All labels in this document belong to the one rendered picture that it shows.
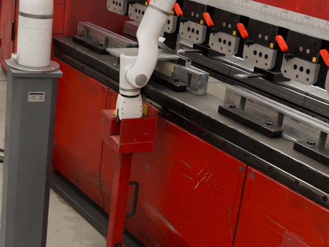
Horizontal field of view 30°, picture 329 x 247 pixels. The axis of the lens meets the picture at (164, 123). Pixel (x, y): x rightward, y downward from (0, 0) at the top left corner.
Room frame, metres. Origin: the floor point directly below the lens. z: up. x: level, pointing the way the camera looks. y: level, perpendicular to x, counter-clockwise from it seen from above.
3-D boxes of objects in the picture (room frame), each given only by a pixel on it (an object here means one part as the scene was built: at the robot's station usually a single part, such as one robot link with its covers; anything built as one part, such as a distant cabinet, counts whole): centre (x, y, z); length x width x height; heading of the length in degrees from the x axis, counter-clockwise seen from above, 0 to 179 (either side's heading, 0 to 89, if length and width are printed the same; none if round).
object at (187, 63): (2.69, -0.01, 0.98); 0.20 x 0.03 x 0.03; 39
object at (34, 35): (2.17, 0.50, 1.09); 0.19 x 0.19 x 0.18
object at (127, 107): (2.33, 0.15, 0.85); 0.10 x 0.07 x 0.11; 121
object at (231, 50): (2.42, -0.21, 1.18); 0.15 x 0.09 x 0.17; 39
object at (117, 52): (2.63, 0.13, 1.00); 0.26 x 0.18 x 0.01; 129
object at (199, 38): (2.58, -0.09, 1.18); 0.15 x 0.09 x 0.17; 39
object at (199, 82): (2.67, -0.02, 0.92); 0.39 x 0.06 x 0.10; 39
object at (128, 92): (2.33, 0.15, 0.91); 0.09 x 0.08 x 0.03; 121
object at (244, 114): (2.21, -0.31, 0.89); 0.30 x 0.05 x 0.03; 39
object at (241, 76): (2.50, -0.37, 1.01); 0.26 x 0.12 x 0.05; 129
